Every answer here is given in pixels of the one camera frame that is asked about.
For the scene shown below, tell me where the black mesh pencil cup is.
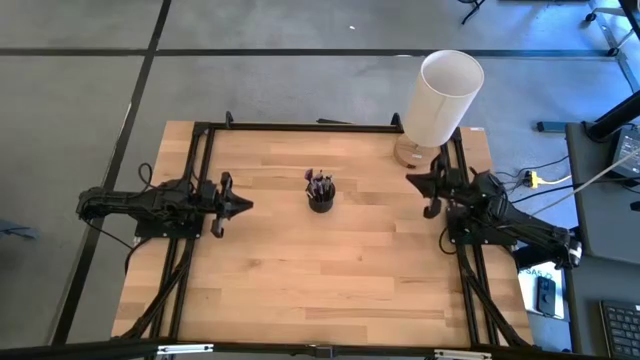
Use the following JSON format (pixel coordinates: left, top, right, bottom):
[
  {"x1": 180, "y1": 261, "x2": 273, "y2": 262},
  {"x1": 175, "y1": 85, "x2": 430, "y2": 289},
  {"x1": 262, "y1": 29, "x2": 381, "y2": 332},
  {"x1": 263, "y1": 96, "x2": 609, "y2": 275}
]
[{"x1": 306, "y1": 179, "x2": 337, "y2": 215}]

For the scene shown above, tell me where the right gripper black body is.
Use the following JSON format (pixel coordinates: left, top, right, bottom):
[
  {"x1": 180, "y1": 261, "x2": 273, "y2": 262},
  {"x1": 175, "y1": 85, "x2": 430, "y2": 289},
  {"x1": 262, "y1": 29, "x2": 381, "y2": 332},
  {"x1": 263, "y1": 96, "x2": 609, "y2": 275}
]
[{"x1": 423, "y1": 153, "x2": 471, "y2": 220}]

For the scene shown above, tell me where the black aluminium table frame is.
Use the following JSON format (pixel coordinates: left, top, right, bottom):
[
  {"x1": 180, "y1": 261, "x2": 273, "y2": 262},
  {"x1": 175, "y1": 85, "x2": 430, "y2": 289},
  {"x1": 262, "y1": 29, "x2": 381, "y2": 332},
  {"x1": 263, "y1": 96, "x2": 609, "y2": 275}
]
[{"x1": 112, "y1": 110, "x2": 535, "y2": 351}]

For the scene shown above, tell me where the dark tablet screen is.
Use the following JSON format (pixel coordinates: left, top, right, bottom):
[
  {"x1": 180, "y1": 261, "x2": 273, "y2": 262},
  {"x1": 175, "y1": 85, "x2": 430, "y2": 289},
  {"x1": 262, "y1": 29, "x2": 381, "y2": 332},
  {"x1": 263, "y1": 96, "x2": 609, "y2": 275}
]
[{"x1": 607, "y1": 124, "x2": 640, "y2": 177}]

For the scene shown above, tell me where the white shade wooden base lamp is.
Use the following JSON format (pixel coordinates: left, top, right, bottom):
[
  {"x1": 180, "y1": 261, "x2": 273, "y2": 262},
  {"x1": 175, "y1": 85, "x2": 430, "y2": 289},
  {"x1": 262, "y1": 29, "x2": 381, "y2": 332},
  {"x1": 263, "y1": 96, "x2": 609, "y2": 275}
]
[{"x1": 393, "y1": 48, "x2": 486, "y2": 170}]

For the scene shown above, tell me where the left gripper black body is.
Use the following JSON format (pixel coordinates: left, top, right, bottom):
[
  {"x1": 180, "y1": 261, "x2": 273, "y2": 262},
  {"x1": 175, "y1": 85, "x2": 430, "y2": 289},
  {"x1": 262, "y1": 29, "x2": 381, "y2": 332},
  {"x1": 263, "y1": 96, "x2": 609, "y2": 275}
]
[{"x1": 210, "y1": 172, "x2": 236, "y2": 238}]

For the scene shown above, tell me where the black diagonal pole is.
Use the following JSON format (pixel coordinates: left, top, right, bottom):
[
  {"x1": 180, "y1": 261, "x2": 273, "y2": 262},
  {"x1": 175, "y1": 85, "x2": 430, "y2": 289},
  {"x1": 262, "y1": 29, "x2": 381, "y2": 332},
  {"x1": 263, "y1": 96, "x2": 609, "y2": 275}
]
[{"x1": 582, "y1": 89, "x2": 640, "y2": 140}]

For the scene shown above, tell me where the black camera rig bar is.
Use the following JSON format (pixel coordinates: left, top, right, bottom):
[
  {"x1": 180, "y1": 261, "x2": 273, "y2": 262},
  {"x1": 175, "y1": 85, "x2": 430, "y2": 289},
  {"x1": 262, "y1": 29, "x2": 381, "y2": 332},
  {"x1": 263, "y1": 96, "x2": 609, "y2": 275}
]
[{"x1": 0, "y1": 337, "x2": 640, "y2": 360}]

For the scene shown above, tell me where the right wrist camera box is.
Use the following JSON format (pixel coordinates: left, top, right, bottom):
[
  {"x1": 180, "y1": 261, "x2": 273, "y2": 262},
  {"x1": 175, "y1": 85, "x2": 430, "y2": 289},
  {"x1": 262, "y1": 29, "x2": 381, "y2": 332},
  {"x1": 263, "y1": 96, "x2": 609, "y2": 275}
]
[{"x1": 472, "y1": 172, "x2": 501, "y2": 199}]

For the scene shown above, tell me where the yellow power strip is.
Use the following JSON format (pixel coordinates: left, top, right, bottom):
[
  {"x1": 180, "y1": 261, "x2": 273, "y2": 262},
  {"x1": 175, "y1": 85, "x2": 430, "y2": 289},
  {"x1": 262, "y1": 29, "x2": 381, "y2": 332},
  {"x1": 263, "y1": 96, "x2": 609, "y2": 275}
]
[{"x1": 522, "y1": 169, "x2": 572, "y2": 190}]

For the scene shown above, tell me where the whitish long cable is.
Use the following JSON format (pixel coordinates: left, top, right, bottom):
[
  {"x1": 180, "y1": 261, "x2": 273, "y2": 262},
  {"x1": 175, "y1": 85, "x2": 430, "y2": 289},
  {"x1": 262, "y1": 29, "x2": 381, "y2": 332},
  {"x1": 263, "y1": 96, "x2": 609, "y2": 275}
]
[{"x1": 529, "y1": 147, "x2": 640, "y2": 218}]

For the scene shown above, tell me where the silver metal bracket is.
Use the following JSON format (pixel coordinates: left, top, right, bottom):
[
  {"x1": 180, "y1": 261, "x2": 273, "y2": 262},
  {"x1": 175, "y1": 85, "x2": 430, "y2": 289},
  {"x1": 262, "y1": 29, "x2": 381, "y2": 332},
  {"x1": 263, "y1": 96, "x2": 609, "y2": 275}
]
[
  {"x1": 433, "y1": 348, "x2": 493, "y2": 360},
  {"x1": 156, "y1": 343, "x2": 215, "y2": 356}
]

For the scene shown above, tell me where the black keyboard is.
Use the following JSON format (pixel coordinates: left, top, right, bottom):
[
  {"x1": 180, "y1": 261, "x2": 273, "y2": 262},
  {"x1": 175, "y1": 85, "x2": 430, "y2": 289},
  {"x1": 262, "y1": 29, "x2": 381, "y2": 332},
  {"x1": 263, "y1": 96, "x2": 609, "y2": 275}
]
[{"x1": 594, "y1": 298, "x2": 640, "y2": 357}]

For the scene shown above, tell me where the white paper sheet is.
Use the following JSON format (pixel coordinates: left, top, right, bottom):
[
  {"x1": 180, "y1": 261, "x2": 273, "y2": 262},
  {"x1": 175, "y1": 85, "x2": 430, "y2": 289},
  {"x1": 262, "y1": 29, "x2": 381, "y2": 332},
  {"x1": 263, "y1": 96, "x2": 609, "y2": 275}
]
[{"x1": 517, "y1": 254, "x2": 566, "y2": 321}]

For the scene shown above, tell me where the black smartphone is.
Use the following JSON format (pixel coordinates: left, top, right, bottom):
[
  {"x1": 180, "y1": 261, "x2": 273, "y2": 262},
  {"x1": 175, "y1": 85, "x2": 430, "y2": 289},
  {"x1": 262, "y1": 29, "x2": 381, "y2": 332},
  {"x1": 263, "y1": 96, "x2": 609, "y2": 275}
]
[{"x1": 535, "y1": 275, "x2": 556, "y2": 316}]

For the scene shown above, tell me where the black chair base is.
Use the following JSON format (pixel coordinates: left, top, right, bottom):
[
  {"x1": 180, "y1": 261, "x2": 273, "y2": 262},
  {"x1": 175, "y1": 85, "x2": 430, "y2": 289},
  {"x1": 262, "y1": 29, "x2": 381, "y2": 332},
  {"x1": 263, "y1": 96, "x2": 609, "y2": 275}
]
[{"x1": 459, "y1": 0, "x2": 487, "y2": 26}]

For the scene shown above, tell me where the grey desk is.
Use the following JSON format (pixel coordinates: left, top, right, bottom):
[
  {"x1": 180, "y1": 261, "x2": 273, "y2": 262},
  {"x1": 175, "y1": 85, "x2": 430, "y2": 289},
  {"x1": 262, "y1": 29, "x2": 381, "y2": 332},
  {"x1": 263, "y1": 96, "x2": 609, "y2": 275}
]
[
  {"x1": 558, "y1": 248, "x2": 640, "y2": 357},
  {"x1": 563, "y1": 119, "x2": 640, "y2": 264}
]

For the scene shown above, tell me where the silver stand with casters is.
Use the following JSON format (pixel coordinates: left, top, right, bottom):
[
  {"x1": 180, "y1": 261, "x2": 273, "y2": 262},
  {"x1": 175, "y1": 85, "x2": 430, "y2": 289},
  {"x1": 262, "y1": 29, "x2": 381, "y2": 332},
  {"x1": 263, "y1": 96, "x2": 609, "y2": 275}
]
[{"x1": 584, "y1": 0, "x2": 640, "y2": 91}]

